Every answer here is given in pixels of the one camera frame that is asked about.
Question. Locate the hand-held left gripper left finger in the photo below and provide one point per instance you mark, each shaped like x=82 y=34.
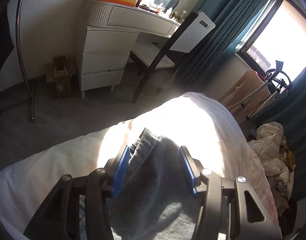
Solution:
x=120 y=172

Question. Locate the bed with pink-white duvet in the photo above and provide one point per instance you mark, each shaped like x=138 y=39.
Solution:
x=42 y=162

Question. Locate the black hanging clothes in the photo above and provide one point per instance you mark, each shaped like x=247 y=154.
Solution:
x=2 y=30

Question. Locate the beige hanging garment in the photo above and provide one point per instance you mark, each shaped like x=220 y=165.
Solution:
x=245 y=90

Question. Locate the window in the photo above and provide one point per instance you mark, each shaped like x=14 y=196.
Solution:
x=280 y=37

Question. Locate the narrow teal curtain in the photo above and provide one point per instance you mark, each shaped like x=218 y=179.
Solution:
x=218 y=30

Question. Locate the row of cosmetic bottles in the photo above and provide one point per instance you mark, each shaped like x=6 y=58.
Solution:
x=168 y=11

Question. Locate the yellow garment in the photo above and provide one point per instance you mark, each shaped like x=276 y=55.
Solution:
x=288 y=155

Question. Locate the pile of cream clothes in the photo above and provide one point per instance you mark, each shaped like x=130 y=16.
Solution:
x=268 y=150

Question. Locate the white and black chair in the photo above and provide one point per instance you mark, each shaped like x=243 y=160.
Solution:
x=188 y=35

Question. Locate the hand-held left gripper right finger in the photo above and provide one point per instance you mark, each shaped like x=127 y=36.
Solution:
x=188 y=172

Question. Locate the grey jeans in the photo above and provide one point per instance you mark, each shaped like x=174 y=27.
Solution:
x=155 y=192

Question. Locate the white dressing table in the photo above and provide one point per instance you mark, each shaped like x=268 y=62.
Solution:
x=103 y=55

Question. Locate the purple cloth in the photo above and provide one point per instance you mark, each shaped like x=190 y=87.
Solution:
x=280 y=185

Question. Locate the garment steamer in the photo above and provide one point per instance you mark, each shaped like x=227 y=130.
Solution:
x=275 y=80

